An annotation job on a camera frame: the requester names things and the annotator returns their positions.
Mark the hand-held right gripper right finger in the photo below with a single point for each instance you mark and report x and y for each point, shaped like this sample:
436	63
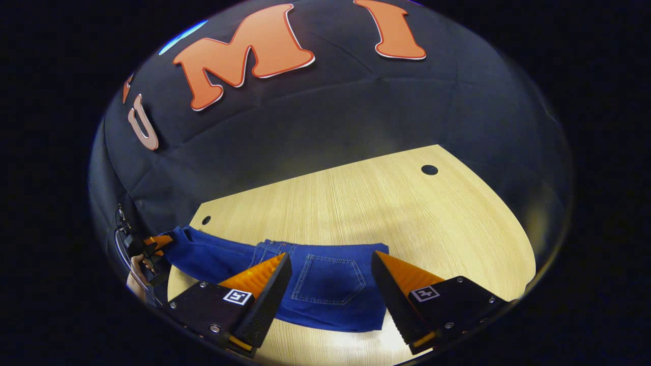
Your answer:
394	300

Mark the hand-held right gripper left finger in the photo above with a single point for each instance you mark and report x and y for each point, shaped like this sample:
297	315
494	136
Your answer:
272	300

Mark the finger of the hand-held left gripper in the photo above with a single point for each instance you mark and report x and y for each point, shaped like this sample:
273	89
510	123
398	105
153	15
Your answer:
160	241

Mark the blue denim jeans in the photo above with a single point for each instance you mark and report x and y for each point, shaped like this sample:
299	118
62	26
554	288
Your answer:
330	284

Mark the black backdrop cloth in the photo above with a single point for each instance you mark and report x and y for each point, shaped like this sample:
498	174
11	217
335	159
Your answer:
356	112

